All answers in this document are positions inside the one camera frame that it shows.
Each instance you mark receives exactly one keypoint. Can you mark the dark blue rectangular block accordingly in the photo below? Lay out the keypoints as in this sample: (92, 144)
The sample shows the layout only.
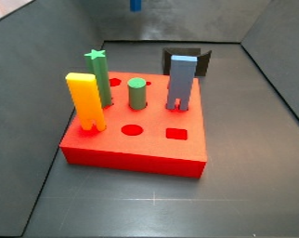
(136, 5)

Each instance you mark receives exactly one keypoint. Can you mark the red peg board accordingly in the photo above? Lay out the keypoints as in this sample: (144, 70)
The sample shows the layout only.
(154, 140)

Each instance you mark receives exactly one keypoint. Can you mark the green cylinder peg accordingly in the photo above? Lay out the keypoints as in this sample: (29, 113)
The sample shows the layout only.
(138, 93)

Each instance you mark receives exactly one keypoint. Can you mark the light blue notched block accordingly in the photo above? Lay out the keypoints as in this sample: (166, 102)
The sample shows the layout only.
(182, 74)

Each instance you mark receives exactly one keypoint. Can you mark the yellow notched block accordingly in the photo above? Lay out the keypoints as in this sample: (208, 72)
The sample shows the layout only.
(84, 92)

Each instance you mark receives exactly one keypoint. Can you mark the green star peg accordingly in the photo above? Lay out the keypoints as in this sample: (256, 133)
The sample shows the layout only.
(98, 66)

